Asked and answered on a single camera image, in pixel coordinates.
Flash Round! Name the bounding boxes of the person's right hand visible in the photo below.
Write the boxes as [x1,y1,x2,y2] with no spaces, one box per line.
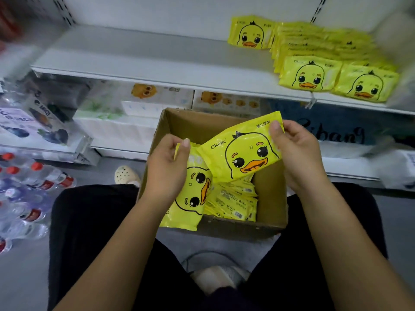
[268,120,328,195]

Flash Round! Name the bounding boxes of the person's left hand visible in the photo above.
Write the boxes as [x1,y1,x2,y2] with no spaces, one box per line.
[143,134,192,208]

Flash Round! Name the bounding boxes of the yellow duck packet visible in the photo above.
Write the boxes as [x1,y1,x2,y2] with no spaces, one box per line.
[196,111,285,183]
[160,142,213,231]
[227,15,276,51]

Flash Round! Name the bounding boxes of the brown cardboard box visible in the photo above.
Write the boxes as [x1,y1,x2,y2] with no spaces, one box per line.
[137,108,289,240]

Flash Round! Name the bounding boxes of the white metal shelf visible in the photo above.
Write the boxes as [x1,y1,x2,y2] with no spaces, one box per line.
[29,0,415,182]

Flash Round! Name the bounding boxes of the person's right forearm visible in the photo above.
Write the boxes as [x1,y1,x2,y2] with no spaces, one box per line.
[298,178,415,311]

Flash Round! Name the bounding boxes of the person's left forearm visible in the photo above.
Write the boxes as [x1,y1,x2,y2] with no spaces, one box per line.
[55,194,172,311]

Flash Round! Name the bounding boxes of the person's left cream clog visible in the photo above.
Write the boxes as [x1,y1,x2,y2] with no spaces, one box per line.
[114,165,141,187]

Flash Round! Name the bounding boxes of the white duck tissue pack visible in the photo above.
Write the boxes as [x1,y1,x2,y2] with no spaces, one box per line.
[120,83,195,121]
[192,90,262,117]

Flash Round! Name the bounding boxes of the person's black trousers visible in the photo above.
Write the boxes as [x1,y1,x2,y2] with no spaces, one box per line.
[47,183,390,311]

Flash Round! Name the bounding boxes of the white pegboard shelf unit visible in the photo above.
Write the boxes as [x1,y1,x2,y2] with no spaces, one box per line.
[0,0,75,82]

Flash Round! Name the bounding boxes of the green white tissue pack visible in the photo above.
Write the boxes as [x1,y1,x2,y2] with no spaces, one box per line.
[73,81,160,149]

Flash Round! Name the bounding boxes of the blue white roll pack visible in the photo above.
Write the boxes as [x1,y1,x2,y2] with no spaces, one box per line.
[370,142,415,192]

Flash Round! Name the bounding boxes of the MIQI boxes with fruit print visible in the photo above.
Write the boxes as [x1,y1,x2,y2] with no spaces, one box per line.
[0,94,88,153]

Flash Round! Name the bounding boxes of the pack of red-capped bottles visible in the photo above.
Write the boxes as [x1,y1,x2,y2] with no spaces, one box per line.
[0,152,77,253]

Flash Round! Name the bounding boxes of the metal frame stool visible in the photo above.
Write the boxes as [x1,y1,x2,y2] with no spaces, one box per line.
[183,251,250,295]

